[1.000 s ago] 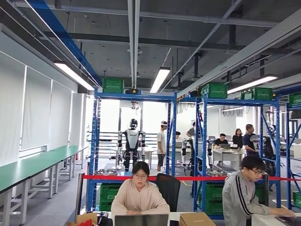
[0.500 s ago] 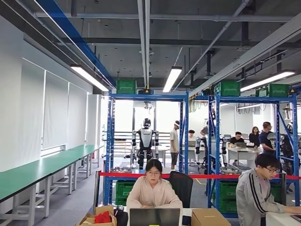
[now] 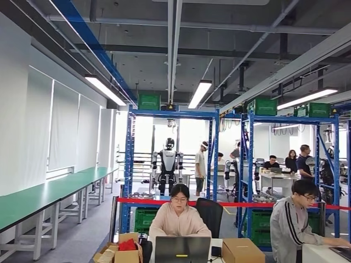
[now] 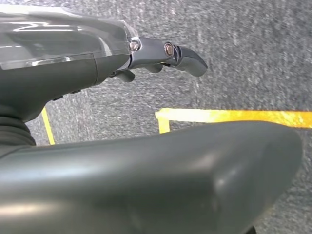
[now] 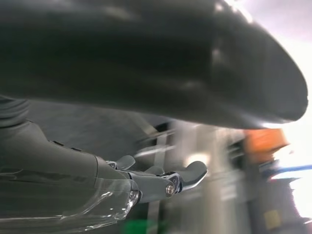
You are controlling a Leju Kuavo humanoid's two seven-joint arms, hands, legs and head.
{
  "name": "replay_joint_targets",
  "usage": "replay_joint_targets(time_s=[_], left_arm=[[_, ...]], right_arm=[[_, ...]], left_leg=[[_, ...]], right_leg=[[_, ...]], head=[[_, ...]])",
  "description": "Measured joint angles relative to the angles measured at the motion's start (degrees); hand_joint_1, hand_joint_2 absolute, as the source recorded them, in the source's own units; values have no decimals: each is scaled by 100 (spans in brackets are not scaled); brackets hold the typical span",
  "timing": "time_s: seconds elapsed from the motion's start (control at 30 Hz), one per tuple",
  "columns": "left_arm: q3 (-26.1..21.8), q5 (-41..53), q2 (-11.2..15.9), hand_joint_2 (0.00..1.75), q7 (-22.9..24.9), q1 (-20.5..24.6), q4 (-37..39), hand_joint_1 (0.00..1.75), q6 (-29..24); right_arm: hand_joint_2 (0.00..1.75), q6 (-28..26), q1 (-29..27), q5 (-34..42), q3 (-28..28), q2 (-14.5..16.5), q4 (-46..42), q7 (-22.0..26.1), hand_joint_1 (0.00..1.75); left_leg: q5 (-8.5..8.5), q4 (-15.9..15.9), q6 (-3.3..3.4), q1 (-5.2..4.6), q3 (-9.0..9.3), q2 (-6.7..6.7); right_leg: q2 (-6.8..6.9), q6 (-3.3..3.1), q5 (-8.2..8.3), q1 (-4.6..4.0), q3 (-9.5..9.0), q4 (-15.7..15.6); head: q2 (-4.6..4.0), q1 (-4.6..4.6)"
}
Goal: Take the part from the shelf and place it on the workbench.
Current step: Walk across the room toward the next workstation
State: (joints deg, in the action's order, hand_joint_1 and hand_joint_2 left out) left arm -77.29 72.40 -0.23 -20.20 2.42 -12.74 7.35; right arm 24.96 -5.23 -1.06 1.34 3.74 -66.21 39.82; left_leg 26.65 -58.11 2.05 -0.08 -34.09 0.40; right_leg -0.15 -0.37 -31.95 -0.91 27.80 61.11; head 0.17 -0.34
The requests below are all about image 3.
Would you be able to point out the yellow open cardboard box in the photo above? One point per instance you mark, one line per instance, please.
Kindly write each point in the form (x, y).
(128, 257)

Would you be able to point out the white table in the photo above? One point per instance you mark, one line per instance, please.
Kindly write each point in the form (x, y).
(277, 181)

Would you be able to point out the dark stanchion post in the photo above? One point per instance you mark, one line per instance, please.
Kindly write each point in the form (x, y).
(113, 221)

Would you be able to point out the long green workbench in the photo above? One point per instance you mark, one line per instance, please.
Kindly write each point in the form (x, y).
(41, 192)

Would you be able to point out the person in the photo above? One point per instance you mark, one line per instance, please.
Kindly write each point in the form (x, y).
(201, 167)
(287, 225)
(303, 165)
(220, 159)
(271, 164)
(290, 163)
(178, 221)
(235, 152)

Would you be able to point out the red barrier belt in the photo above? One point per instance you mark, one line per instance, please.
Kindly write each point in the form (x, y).
(247, 204)

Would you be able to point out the red cloth item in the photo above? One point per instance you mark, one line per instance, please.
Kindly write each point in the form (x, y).
(127, 245)

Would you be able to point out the black office chair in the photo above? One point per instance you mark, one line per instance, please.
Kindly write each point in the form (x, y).
(210, 216)

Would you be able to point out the white roller blind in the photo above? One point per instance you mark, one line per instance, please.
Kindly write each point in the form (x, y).
(64, 127)
(39, 123)
(89, 130)

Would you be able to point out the grey overhead rail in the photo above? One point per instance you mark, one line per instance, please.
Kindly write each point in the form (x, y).
(170, 36)
(301, 65)

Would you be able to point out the small black device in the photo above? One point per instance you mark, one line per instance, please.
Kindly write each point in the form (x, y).
(216, 252)

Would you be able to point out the white ceiling light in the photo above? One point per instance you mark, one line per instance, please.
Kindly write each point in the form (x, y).
(200, 93)
(307, 98)
(106, 90)

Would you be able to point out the small green plastic crate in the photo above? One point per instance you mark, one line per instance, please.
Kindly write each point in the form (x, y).
(301, 111)

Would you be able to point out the black white humanoid robot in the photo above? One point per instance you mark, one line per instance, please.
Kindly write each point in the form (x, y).
(167, 159)
(326, 174)
(227, 170)

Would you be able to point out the black hoist box yellow label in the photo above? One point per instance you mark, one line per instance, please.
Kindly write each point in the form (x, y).
(170, 107)

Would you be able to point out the blue steel shelf rack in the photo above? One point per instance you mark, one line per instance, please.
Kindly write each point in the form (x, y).
(249, 174)
(127, 163)
(349, 181)

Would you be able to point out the blue overhead beam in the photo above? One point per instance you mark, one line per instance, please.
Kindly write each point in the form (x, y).
(85, 32)

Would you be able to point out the brown open cardboard box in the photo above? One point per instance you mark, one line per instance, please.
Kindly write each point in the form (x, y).
(106, 256)

